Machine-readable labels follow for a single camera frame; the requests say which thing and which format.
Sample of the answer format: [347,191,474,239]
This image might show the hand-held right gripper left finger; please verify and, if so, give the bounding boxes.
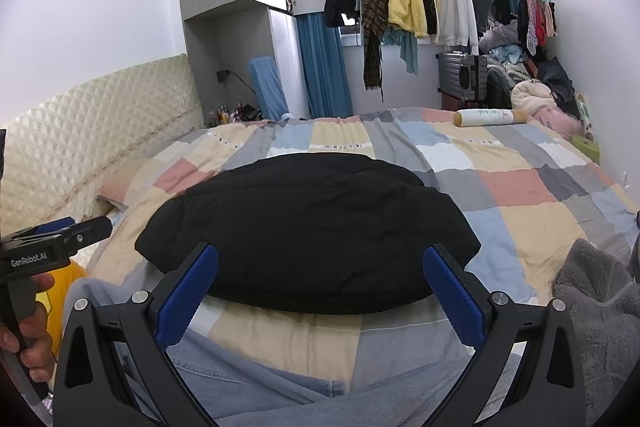
[52,243,219,427]

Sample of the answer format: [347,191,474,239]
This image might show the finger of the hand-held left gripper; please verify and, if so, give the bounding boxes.
[0,216,77,242]
[59,215,114,254]

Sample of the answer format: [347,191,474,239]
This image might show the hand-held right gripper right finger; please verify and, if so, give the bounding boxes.
[422,243,588,427]

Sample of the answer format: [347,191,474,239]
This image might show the black puffer jacket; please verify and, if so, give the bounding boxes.
[135,153,482,315]

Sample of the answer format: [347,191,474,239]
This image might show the pile of clothes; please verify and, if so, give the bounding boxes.
[479,21,583,118]

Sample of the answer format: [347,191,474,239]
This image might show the person's left hand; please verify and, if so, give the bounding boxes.
[0,273,57,384]

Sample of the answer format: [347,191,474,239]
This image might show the yellow cloth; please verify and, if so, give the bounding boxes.
[30,259,90,358]

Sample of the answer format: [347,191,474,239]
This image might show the pale pink pillow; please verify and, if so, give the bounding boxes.
[96,162,151,210]

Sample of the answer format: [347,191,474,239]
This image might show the cream quilted headboard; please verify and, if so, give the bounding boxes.
[0,53,205,228]

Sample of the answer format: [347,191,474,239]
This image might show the person's blue jeans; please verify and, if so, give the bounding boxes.
[60,279,526,427]

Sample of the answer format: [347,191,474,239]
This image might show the grey fleece cloth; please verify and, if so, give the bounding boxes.
[552,237,640,427]

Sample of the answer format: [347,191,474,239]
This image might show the group of small bottles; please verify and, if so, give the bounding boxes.
[215,104,246,125]

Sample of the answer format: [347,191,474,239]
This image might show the cream bolster pillow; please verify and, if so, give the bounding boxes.
[453,108,528,126]

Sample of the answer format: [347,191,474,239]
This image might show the green box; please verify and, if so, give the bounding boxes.
[570,134,601,166]

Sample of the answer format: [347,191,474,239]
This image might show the pink fluffy cloth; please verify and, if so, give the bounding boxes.
[541,111,585,142]

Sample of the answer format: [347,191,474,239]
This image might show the grey ribbed suitcase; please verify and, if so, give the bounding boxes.
[436,52,489,112]

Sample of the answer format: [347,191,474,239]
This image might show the teal hanging cloth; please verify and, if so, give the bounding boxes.
[381,28,420,76]

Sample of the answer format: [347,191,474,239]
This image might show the blue curtain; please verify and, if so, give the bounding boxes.
[296,12,355,118]

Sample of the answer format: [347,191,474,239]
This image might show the grey tall wardrobe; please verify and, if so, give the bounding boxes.
[176,0,307,124]

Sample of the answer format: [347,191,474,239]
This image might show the hanging colourful small garments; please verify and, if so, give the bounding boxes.
[516,0,559,55]

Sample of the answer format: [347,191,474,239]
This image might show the brown plaid scarf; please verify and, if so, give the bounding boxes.
[360,0,388,92]

